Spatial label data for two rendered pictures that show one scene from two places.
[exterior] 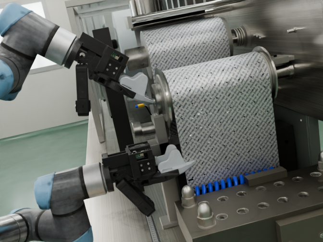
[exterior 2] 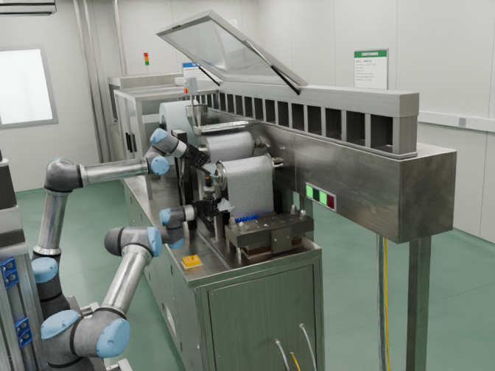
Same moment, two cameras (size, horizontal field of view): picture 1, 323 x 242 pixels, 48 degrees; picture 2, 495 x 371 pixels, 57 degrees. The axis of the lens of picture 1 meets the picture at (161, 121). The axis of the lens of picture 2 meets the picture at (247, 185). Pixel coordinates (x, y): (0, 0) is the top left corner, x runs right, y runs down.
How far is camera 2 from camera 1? 1.40 m
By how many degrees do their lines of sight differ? 13
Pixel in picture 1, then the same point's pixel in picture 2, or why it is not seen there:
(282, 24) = (278, 143)
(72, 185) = (180, 214)
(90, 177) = (188, 210)
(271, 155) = (269, 206)
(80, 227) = (180, 235)
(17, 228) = not seen: hidden behind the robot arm
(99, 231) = not seen: hidden behind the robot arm
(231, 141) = (252, 198)
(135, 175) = (208, 211)
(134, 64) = not seen: hidden behind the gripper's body
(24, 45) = (165, 149)
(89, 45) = (191, 149)
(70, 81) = (65, 139)
